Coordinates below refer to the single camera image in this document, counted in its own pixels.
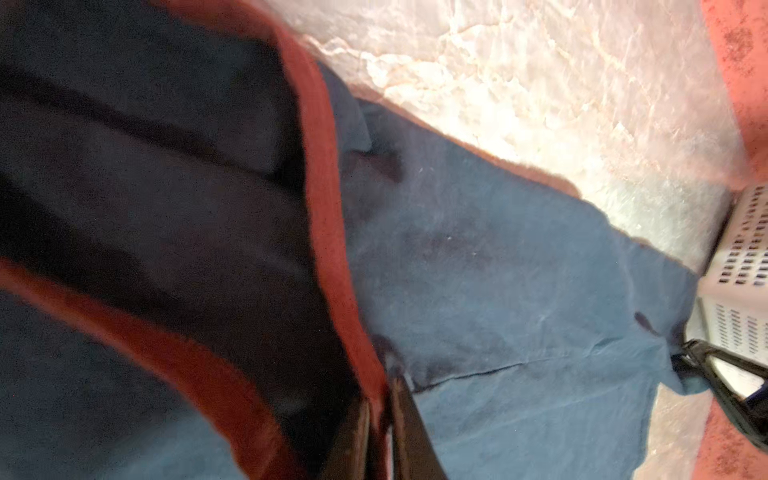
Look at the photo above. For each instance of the navy tank top red trim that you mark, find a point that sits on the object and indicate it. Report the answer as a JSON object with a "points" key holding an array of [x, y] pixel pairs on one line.
{"points": [[211, 250]]}

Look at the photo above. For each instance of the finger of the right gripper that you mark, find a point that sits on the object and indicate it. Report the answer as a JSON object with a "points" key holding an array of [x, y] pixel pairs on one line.
{"points": [[748, 414], [701, 352]]}

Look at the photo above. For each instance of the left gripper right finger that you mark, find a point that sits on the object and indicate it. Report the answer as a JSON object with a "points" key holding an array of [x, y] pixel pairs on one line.
{"points": [[413, 454]]}

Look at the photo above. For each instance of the white plastic laundry basket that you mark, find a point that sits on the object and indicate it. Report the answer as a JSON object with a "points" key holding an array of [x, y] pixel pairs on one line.
{"points": [[730, 311]]}

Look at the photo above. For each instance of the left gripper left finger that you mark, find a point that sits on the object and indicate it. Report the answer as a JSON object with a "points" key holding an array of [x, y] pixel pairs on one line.
{"points": [[347, 459]]}

